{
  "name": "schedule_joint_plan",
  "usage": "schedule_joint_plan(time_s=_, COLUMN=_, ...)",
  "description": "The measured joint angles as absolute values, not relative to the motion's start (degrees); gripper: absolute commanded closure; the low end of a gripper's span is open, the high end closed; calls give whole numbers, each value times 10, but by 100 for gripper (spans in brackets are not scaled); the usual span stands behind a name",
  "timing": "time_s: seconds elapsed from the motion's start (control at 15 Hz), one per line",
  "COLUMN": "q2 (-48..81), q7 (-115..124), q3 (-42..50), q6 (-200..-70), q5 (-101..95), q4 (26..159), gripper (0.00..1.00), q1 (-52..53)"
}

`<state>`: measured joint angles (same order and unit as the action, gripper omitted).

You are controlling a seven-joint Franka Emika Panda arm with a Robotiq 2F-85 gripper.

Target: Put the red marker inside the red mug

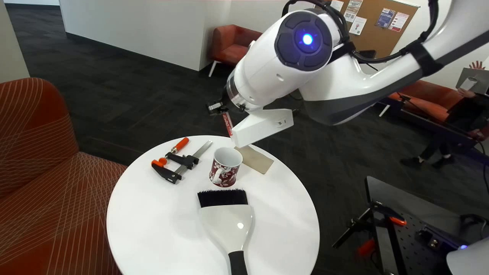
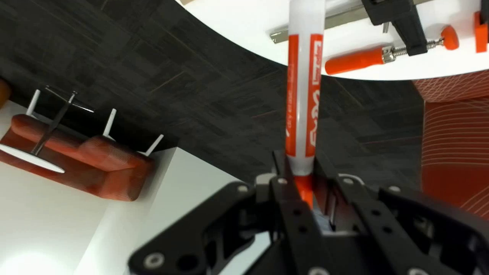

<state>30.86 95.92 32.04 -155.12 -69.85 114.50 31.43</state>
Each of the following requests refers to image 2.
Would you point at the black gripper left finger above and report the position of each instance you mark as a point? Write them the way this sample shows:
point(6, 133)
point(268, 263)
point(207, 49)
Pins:
point(229, 223)

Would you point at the white flat disc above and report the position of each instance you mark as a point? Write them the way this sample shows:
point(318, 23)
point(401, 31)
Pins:
point(31, 156)

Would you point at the orange ribbed object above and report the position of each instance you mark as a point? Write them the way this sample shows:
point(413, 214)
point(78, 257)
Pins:
point(456, 147)

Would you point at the reddish wooden peg rack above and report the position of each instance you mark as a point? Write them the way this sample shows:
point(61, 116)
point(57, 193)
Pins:
point(101, 162)

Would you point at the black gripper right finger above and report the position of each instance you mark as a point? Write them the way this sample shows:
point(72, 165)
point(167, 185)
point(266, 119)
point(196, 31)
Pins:
point(398, 229)

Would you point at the red and white marker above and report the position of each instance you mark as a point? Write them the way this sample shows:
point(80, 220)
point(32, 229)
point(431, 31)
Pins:
point(304, 81)

